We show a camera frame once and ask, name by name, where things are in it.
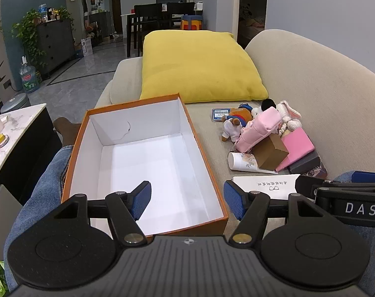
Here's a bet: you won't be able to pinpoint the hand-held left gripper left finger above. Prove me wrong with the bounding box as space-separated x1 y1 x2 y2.
53 180 153 247

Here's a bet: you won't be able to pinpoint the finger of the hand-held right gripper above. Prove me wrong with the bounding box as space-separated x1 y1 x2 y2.
351 171 375 184
295 175 375 197

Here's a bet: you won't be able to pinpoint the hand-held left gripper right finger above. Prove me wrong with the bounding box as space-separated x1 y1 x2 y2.
224 180 326 245

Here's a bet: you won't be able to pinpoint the maroon and dark grey box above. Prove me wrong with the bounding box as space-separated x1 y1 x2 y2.
287 150 329 180

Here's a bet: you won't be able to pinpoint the orange cardboard box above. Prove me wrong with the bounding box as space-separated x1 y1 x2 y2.
61 93 230 238

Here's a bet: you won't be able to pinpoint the brown cardboard box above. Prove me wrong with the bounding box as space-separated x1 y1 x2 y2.
252 134 290 172

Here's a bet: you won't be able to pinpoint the pink fabric pouch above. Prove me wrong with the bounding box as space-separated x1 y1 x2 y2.
235 107 283 154

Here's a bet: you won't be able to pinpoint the white rabbit plush pink ears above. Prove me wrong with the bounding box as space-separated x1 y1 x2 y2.
276 100 302 136

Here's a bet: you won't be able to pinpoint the black and white plush toy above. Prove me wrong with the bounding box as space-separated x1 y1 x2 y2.
252 98 280 116

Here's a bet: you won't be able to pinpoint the person's right leg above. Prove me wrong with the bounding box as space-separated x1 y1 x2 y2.
331 171 356 182

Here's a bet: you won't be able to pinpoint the person's leg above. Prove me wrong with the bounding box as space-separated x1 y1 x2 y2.
331 171 356 182
3 145 74 285

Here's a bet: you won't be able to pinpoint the white paper card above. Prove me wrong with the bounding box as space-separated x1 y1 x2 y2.
232 174 303 215

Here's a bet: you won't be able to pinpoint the white floral paper cup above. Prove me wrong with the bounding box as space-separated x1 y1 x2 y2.
228 151 278 174

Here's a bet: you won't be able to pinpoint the pink flat box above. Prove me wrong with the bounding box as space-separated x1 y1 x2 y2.
275 128 316 173

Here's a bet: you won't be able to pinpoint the blue and white card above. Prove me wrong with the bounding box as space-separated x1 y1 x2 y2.
212 108 238 122

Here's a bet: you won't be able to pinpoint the person's foot in brown sock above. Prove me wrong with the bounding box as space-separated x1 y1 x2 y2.
53 117 83 148

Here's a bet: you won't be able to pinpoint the person's left leg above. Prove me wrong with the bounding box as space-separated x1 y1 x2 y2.
3 145 74 285

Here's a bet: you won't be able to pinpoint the beige sofa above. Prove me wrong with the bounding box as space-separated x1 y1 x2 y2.
95 29 375 223

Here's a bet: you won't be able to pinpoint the yellow pillow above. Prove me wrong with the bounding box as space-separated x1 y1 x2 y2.
139 30 269 104

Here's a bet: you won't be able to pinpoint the grey round bin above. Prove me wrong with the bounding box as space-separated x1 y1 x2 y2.
0 93 32 115

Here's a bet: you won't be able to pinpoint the white floor appliance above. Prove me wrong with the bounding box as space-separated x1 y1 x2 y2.
80 38 93 57

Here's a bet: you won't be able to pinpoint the large water jug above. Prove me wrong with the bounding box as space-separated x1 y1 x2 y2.
19 56 41 94

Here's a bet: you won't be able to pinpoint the dining table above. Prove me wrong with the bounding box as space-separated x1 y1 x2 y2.
121 11 207 59

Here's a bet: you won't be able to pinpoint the grey sideboard cabinet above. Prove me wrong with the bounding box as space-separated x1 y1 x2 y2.
36 19 77 80

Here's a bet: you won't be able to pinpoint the black dining chair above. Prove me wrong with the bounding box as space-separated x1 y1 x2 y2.
134 4 164 57
166 2 196 31

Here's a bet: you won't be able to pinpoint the colourful plastic stool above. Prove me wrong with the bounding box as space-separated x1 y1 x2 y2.
180 14 204 32

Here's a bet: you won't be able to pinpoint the trailing green potted plant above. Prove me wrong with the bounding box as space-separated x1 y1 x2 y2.
12 5 75 69

